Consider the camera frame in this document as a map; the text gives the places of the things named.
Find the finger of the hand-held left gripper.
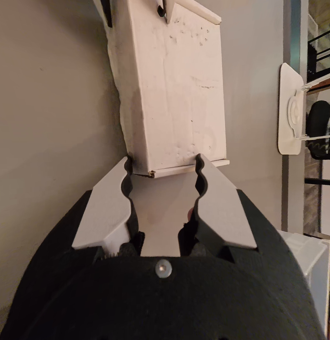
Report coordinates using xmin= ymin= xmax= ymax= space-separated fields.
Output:
xmin=154 ymin=0 xmax=179 ymax=25
xmin=93 ymin=0 xmax=113 ymax=28

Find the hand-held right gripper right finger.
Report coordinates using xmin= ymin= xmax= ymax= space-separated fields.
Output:
xmin=178 ymin=153 xmax=258 ymax=256

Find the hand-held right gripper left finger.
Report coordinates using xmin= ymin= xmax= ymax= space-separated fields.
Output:
xmin=71 ymin=156 xmax=145 ymax=256

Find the white cardboard box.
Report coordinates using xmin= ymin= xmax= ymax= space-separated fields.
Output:
xmin=108 ymin=0 xmax=231 ymax=179

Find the clear plastic storage bin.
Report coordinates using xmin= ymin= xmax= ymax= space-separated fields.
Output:
xmin=277 ymin=230 xmax=330 ymax=340

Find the black office chair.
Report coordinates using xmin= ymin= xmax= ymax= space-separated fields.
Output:
xmin=306 ymin=100 xmax=330 ymax=160

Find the black metal rack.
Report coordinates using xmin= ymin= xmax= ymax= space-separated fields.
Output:
xmin=307 ymin=27 xmax=330 ymax=83

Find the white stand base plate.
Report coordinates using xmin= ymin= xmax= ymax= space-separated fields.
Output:
xmin=277 ymin=63 xmax=307 ymax=154

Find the black coiled cable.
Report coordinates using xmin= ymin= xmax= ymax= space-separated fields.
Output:
xmin=307 ymin=142 xmax=330 ymax=152

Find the round white mount disc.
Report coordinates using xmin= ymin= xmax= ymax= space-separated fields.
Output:
xmin=287 ymin=89 xmax=305 ymax=138

